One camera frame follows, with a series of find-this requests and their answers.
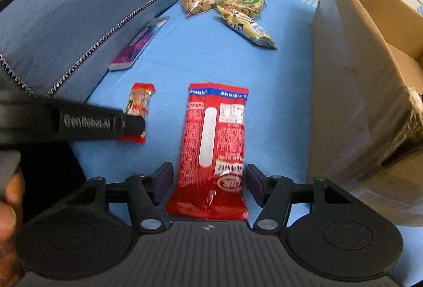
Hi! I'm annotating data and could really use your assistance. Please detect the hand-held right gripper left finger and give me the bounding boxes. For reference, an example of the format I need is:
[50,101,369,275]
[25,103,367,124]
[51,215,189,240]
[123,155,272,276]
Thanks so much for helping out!
[71,161,174,235]

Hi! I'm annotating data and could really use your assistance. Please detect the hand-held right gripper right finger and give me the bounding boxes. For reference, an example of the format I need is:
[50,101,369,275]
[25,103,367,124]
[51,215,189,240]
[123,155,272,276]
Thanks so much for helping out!
[247,164,352,231]

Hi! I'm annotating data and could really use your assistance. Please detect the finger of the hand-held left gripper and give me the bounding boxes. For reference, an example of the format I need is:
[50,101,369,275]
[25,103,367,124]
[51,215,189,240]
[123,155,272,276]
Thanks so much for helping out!
[121,114,146,139]

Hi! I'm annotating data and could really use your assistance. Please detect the small red-ended snack bar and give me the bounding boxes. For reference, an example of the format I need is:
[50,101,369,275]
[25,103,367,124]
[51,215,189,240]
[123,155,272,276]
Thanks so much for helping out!
[123,82,156,144]

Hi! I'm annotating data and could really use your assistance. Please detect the large red wafer packet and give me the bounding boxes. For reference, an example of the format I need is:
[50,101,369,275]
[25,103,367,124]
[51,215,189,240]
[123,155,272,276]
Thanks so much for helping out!
[165,83,249,221]

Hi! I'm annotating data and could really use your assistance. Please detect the purple chocolate bar packet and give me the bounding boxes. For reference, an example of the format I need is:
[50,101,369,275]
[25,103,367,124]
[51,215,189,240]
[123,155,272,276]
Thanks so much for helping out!
[108,16,171,71]

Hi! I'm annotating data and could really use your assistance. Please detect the cardboard box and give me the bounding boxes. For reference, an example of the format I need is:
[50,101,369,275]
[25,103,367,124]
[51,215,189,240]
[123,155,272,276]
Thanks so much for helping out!
[306,0,423,228]

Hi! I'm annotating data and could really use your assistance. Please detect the person's left hand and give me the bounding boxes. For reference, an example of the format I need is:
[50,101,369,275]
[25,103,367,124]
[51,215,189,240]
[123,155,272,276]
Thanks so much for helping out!
[0,171,25,287]

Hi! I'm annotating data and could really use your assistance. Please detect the cream blue fan-print sheet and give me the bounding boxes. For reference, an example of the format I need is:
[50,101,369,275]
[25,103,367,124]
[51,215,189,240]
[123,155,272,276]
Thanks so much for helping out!
[71,0,423,287]

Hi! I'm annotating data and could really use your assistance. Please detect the yellow candy bar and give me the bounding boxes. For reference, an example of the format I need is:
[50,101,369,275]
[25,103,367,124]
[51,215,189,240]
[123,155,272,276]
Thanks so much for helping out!
[216,6,278,50]

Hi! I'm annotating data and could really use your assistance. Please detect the round cereal cake green label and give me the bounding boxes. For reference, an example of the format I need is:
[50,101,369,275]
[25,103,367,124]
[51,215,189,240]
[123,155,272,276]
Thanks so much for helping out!
[215,0,266,19]

